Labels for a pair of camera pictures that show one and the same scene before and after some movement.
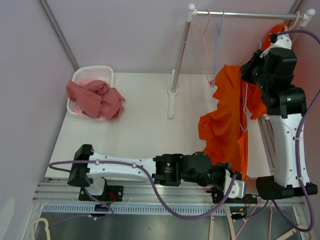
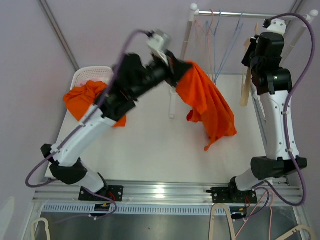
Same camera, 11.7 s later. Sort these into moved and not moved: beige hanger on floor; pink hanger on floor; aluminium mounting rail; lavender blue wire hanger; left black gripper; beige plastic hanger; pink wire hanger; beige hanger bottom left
Moved: pink wire hanger; beige plastic hanger; lavender blue wire hanger; left black gripper
Not moved: aluminium mounting rail; beige hanger on floor; pink hanger on floor; beige hanger bottom left
